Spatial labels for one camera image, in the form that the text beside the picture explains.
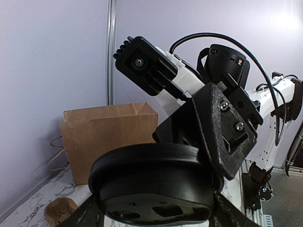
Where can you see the cardboard cup carrier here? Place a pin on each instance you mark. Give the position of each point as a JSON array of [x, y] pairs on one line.
[[59, 210]]

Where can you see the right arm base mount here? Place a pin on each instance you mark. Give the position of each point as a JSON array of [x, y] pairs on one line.
[[255, 189]]

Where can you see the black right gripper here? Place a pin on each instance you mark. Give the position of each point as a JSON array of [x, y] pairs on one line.
[[207, 106]]

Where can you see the right aluminium corner post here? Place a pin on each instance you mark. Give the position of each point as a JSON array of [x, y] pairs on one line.
[[110, 48]]

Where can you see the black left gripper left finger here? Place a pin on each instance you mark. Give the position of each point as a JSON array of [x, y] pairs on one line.
[[87, 214]]

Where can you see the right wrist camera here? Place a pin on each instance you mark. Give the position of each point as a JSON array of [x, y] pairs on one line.
[[159, 73]]

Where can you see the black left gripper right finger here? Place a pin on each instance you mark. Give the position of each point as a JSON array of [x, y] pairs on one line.
[[225, 214]]

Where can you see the brown paper bag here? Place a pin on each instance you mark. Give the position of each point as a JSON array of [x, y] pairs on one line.
[[89, 133]]

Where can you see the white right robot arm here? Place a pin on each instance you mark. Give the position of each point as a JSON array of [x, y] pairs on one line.
[[282, 106]]

